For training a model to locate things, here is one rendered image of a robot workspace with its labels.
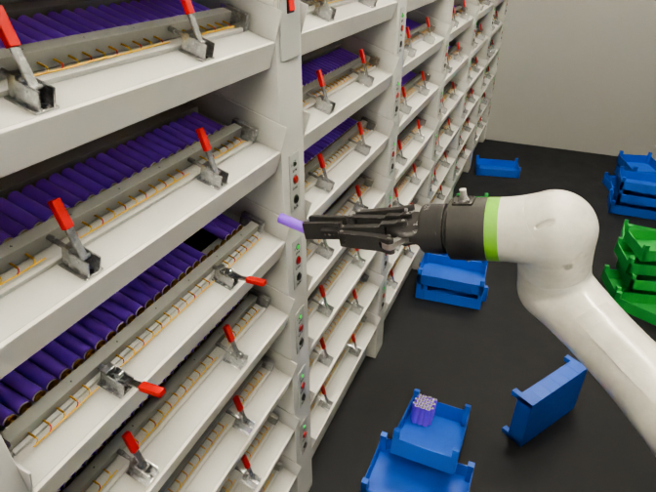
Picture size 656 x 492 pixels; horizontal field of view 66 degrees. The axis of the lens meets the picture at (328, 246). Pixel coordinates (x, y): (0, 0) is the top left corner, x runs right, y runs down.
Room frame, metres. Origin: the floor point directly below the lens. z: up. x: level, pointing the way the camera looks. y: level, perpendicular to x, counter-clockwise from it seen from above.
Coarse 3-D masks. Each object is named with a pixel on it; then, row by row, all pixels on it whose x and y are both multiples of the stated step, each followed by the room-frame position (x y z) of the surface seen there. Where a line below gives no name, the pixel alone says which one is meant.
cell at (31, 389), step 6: (12, 372) 0.47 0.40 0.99; (6, 378) 0.46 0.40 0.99; (12, 378) 0.46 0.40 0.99; (18, 378) 0.46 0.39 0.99; (24, 378) 0.46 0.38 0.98; (6, 384) 0.46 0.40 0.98; (12, 384) 0.46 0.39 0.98; (18, 384) 0.45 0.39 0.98; (24, 384) 0.46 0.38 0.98; (30, 384) 0.46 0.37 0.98; (18, 390) 0.45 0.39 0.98; (24, 390) 0.45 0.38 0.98; (30, 390) 0.45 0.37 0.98; (36, 390) 0.45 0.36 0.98; (24, 396) 0.45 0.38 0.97; (30, 396) 0.44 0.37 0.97
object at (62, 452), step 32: (256, 256) 0.83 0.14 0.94; (224, 288) 0.72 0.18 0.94; (192, 320) 0.64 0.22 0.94; (160, 352) 0.56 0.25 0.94; (96, 384) 0.49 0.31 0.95; (96, 416) 0.45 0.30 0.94; (32, 448) 0.39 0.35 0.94; (64, 448) 0.40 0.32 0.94; (96, 448) 0.43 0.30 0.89; (32, 480) 0.36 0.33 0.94; (64, 480) 0.38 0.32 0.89
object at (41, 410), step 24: (240, 240) 0.83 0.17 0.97; (216, 264) 0.76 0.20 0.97; (192, 288) 0.70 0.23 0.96; (144, 312) 0.61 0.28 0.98; (120, 336) 0.55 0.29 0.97; (96, 360) 0.51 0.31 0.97; (72, 384) 0.47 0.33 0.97; (48, 408) 0.43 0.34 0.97; (0, 432) 0.39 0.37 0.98; (24, 432) 0.40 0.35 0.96; (48, 432) 0.41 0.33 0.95
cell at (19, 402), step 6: (0, 384) 0.45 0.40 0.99; (0, 390) 0.44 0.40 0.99; (6, 390) 0.44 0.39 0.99; (12, 390) 0.44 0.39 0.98; (0, 396) 0.43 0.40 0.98; (6, 396) 0.43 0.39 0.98; (12, 396) 0.44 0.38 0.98; (18, 396) 0.44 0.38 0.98; (6, 402) 0.43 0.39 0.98; (12, 402) 0.43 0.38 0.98; (18, 402) 0.43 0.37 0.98; (24, 402) 0.43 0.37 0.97; (12, 408) 0.43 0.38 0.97; (18, 408) 0.42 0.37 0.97
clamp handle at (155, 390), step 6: (120, 378) 0.49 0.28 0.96; (126, 378) 0.49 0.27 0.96; (126, 384) 0.48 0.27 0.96; (132, 384) 0.48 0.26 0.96; (138, 384) 0.48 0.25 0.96; (144, 384) 0.48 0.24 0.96; (150, 384) 0.48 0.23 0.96; (144, 390) 0.47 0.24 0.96; (150, 390) 0.46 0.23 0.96; (156, 390) 0.46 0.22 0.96; (162, 390) 0.46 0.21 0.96; (156, 396) 0.46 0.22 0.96
